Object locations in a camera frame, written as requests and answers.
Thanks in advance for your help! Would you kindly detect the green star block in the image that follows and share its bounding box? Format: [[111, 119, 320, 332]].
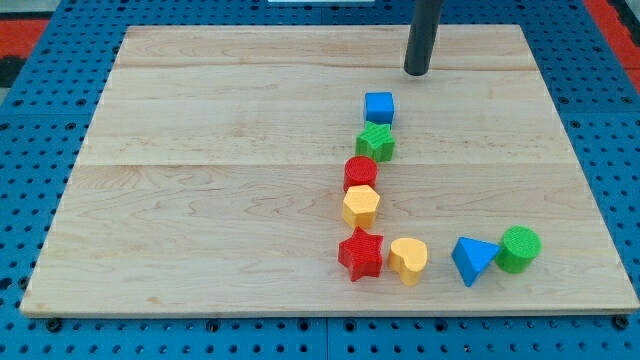
[[355, 121, 395, 162]]

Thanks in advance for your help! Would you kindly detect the red star block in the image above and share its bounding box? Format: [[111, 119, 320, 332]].
[[338, 227, 384, 282]]

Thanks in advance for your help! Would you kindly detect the red cylinder block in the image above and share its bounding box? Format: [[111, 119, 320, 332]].
[[343, 155, 378, 191]]

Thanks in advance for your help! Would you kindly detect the yellow hexagon block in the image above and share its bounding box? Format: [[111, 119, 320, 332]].
[[342, 185, 381, 229]]

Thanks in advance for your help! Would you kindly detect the light wooden board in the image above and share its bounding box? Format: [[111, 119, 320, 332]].
[[20, 25, 639, 318]]

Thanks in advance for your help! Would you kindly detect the blue cube block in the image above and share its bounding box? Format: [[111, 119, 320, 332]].
[[363, 92, 395, 125]]

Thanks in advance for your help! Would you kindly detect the yellow heart block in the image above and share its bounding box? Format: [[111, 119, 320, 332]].
[[387, 238, 428, 286]]

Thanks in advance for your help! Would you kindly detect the blue triangle block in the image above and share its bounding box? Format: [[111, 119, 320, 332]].
[[451, 237, 500, 287]]

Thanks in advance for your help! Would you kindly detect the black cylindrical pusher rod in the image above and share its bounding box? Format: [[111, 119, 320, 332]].
[[404, 0, 444, 76]]

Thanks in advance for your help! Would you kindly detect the green cylinder block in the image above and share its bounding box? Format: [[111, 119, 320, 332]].
[[495, 225, 542, 274]]

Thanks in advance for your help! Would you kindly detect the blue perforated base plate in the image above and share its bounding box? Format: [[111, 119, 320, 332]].
[[1, 0, 639, 359]]

